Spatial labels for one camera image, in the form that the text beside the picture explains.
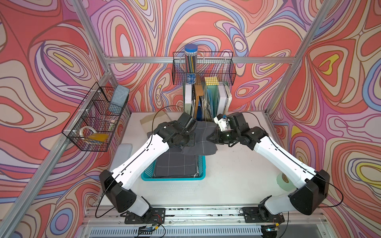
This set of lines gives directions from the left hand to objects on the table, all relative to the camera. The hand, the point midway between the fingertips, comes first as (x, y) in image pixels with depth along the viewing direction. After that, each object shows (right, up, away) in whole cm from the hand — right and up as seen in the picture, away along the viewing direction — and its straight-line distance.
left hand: (192, 140), depth 74 cm
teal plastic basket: (-25, -20, +8) cm, 33 cm away
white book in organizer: (+19, +24, +20) cm, 37 cm away
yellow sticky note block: (+12, +35, +17) cm, 41 cm away
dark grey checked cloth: (+5, -3, +2) cm, 7 cm away
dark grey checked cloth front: (-11, -15, +13) cm, 23 cm away
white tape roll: (-51, +4, -8) cm, 51 cm away
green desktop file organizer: (+8, +23, +19) cm, 31 cm away
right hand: (+8, -1, +1) cm, 8 cm away
